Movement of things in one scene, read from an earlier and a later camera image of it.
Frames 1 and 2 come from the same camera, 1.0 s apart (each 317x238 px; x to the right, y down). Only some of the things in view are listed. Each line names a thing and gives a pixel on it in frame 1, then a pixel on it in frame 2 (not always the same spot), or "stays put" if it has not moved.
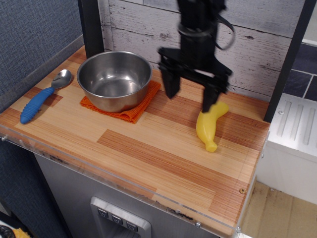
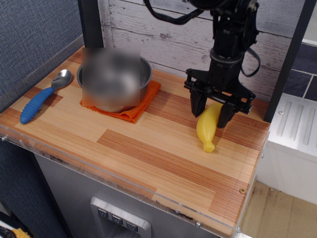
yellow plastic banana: x=206 y=122 stays put
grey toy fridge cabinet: x=73 y=188 stays put
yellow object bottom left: x=19 y=233 stays put
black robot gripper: x=196 y=60 → x=222 y=81
